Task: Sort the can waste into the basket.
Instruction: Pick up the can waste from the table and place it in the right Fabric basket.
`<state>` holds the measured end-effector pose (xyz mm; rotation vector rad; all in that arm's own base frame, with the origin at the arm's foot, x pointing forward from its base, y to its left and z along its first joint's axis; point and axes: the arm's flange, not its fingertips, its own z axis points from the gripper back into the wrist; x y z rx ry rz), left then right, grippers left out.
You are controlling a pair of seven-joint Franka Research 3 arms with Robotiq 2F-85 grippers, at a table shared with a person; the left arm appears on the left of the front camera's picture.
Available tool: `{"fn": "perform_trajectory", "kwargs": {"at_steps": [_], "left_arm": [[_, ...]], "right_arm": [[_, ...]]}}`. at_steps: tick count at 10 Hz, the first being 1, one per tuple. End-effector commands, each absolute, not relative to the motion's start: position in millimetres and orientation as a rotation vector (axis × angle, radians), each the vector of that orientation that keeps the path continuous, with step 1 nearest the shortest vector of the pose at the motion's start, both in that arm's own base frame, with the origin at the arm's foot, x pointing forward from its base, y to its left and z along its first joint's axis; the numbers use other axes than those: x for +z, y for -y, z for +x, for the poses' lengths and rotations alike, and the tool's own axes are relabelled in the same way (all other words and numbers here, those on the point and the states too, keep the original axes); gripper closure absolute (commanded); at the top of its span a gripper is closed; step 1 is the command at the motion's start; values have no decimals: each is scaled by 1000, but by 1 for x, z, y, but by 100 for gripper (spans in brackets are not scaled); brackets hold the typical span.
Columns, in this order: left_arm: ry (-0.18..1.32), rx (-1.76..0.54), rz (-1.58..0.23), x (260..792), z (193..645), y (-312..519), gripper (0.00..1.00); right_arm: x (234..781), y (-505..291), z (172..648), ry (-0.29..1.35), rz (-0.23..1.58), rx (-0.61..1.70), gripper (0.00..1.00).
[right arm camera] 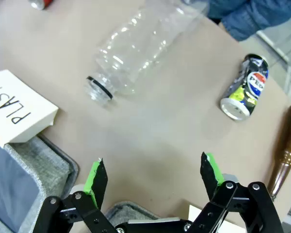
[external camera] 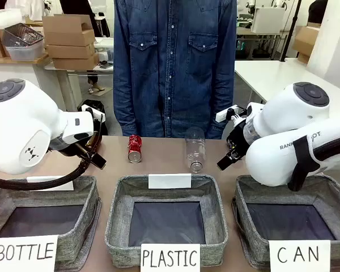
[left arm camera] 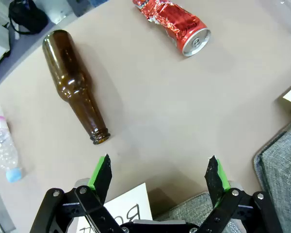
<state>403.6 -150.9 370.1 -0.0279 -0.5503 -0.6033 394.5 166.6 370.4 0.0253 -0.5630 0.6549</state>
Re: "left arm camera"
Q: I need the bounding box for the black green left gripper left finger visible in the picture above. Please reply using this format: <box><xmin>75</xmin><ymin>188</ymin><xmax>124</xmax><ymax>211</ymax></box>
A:
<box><xmin>30</xmin><ymin>153</ymin><xmax>127</xmax><ymax>233</ymax></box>

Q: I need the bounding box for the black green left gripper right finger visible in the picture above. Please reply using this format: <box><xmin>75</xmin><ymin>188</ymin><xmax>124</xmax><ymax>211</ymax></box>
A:
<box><xmin>196</xmin><ymin>155</ymin><xmax>283</xmax><ymax>233</ymax></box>

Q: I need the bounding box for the pink-label plastic bottle blue cap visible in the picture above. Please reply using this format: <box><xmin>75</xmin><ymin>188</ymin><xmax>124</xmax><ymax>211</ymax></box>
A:
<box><xmin>0</xmin><ymin>103</ymin><xmax>24</xmax><ymax>183</ymax></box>

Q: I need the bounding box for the amber brown glass bottle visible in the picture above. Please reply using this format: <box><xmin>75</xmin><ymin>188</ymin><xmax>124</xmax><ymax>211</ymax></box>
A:
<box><xmin>42</xmin><ymin>29</ymin><xmax>112</xmax><ymax>146</ymax></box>

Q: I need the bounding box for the large clear plastic bottle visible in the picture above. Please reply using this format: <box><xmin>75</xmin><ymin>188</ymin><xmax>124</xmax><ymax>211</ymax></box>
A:
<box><xmin>254</xmin><ymin>0</ymin><xmax>291</xmax><ymax>37</ymax></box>

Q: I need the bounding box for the grey fabric bottle basket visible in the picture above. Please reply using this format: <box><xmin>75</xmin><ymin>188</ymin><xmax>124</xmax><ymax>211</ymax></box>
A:
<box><xmin>157</xmin><ymin>191</ymin><xmax>236</xmax><ymax>233</ymax></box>

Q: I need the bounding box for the grey fabric plastic basket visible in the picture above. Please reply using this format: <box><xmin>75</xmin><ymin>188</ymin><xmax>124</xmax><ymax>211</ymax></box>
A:
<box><xmin>253</xmin><ymin>117</ymin><xmax>291</xmax><ymax>233</ymax></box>

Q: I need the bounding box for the crushed red soda can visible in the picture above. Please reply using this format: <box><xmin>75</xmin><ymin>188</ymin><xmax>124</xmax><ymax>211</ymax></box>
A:
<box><xmin>132</xmin><ymin>0</ymin><xmax>211</xmax><ymax>57</ymax></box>

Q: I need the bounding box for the black backpack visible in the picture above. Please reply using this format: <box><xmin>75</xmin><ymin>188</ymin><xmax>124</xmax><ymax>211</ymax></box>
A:
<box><xmin>8</xmin><ymin>0</ymin><xmax>49</xmax><ymax>34</ymax></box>

